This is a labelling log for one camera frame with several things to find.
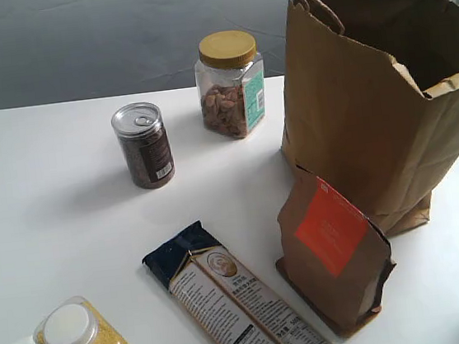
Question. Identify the dark grain can pull-tab lid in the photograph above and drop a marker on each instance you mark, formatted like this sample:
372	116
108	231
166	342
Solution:
143	139

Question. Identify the large brown paper bag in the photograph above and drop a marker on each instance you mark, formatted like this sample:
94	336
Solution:
371	100

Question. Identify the almond jar with yellow lid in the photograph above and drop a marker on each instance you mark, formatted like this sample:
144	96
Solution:
230	79

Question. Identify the small brown pouch orange label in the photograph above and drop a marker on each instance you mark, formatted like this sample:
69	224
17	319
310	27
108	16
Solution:
333	255

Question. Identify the dark blue pasta package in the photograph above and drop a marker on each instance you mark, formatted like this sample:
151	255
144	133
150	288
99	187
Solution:
226	299

